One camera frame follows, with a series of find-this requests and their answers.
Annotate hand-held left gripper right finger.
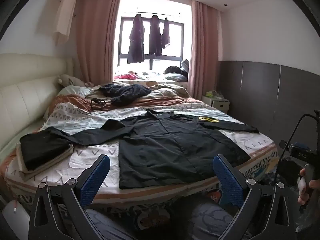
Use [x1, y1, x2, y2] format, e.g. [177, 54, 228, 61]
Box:
[212, 154, 298, 240]

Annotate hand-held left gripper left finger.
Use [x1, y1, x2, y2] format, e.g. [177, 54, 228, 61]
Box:
[29, 154, 112, 240]

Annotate black shirt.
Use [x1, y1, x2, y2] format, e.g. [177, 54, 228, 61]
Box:
[49, 109, 260, 190]

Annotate person's right hand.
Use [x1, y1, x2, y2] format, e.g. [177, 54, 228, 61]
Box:
[297, 164, 320, 204]

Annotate dark cloth pile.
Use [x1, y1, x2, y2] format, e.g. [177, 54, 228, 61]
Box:
[277, 159, 300, 178]

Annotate bed with patterned sheet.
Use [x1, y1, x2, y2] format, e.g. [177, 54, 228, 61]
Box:
[0, 80, 279, 230]

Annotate person's left leg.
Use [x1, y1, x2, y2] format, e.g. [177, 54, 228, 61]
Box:
[82, 209, 140, 240]

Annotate folded beige garment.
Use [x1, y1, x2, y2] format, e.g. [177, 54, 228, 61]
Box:
[15, 142, 74, 182]

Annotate folded black garment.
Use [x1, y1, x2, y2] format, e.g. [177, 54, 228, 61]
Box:
[19, 127, 74, 171]

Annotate white nightstand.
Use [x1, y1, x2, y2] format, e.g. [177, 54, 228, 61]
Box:
[201, 94, 230, 115]

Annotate white pillow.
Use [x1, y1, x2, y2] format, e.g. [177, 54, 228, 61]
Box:
[56, 85, 94, 98]

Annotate dark knit sweater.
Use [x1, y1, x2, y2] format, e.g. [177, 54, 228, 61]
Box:
[99, 83, 152, 106]

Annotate beige plush toy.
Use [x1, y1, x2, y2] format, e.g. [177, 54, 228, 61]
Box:
[57, 74, 93, 88]

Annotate pink cloth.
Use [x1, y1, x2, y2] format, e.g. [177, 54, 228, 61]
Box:
[114, 72, 137, 80]

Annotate cream padded headboard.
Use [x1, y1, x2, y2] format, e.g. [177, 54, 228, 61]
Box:
[0, 53, 75, 153]

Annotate brown and beige duvet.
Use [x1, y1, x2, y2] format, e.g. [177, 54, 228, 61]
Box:
[47, 81, 203, 115]

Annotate grey pillow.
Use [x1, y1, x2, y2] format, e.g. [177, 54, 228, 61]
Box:
[165, 73, 188, 82]

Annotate pink curtain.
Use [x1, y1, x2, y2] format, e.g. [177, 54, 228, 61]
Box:
[187, 0, 222, 100]
[75, 0, 123, 85]

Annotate black bag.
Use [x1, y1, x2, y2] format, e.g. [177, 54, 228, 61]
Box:
[164, 66, 184, 75]

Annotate long dark hanging coat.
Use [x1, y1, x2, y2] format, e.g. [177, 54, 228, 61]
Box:
[127, 14, 146, 64]

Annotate dark hanging jacket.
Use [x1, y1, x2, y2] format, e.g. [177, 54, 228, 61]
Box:
[148, 15, 163, 57]

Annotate small dark hanging garment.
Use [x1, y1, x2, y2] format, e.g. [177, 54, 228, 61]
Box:
[161, 17, 171, 50]

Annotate black straps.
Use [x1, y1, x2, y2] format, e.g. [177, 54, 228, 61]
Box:
[76, 98, 112, 115]

